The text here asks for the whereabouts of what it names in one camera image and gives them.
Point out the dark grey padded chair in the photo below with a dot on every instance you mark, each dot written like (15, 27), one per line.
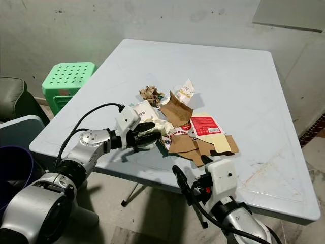
(12, 96)

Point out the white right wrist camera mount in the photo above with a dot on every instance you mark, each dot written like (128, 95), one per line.
(222, 178)

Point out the torn brown cardboard piece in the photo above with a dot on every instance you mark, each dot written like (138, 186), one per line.
(176, 110)

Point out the white paper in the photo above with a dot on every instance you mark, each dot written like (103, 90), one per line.
(163, 126)

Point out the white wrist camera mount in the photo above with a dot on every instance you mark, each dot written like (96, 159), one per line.
(126, 120)
(222, 178)

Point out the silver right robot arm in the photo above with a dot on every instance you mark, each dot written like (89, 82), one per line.
(249, 221)

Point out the flattened brown cream carton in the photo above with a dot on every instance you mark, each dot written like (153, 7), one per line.
(203, 147)

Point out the dark blue rubbish bin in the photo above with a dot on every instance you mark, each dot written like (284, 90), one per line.
(12, 173)

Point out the red white printed carton piece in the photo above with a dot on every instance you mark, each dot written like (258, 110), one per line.
(205, 124)

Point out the crumpled brown paper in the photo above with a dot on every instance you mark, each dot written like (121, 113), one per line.
(150, 94)

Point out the light blue folding table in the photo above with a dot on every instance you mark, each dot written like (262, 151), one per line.
(244, 91)

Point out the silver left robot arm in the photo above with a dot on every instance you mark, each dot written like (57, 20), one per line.
(40, 213)

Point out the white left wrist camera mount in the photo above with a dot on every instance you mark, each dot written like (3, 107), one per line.
(126, 120)

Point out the white printed wrapper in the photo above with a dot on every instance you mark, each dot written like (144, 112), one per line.
(184, 91)

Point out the green plastic stool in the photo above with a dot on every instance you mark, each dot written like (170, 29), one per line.
(68, 76)

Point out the pale blue plastic chair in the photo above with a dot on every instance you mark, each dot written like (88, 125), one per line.
(20, 131)

